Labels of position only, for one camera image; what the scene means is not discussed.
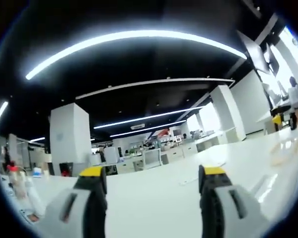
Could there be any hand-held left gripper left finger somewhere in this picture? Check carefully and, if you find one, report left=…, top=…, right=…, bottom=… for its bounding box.
left=38, top=166, right=108, bottom=238

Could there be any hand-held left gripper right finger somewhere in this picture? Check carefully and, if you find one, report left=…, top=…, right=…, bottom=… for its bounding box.
left=198, top=165, right=267, bottom=238

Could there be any black cabinet with red item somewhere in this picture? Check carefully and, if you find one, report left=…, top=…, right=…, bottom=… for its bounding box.
left=59, top=161, right=74, bottom=177

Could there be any clear bottle with red cap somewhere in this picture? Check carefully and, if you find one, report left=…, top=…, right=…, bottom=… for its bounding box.
left=6, top=165, right=24, bottom=199

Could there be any long curved ceiling light strip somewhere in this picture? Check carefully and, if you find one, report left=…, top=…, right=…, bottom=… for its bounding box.
left=25, top=30, right=248, bottom=80

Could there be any white ceiling rail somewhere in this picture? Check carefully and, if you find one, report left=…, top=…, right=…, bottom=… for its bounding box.
left=75, top=77, right=236, bottom=100

